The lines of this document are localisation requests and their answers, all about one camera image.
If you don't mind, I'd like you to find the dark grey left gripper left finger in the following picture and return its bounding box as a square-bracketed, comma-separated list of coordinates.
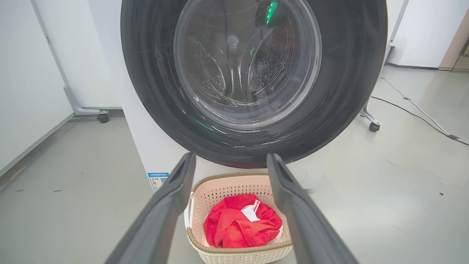
[104, 152, 196, 264]

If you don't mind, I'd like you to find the round dark washing machine door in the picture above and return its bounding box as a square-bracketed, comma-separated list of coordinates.
[120, 0, 388, 169]

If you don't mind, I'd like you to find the white front-load washing machine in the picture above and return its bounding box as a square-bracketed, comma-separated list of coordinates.
[87, 0, 409, 193]

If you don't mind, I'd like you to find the white floor cable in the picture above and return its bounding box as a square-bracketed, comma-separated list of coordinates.
[379, 74, 469, 146]

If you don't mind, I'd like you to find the black floor cable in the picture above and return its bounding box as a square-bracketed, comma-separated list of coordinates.
[371, 96, 469, 144]

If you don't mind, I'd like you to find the round drain filter cover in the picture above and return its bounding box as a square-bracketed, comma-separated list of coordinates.
[289, 168, 309, 190]

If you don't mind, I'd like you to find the cream perforated laundry basket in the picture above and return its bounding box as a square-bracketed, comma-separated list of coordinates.
[184, 172, 293, 264]

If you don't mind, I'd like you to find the washing machine drum opening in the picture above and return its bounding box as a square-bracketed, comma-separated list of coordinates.
[183, 15, 304, 110]

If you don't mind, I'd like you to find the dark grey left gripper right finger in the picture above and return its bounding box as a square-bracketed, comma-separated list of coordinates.
[267, 153, 359, 264]

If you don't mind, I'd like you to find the light wooden cabinet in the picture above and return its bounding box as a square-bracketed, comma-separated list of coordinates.
[439, 15, 469, 72]

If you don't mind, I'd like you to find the blue energy label sticker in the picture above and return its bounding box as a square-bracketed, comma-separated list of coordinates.
[147, 172, 170, 193]

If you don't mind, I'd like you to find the red garment white sleeve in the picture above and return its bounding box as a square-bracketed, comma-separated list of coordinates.
[203, 194, 283, 249]

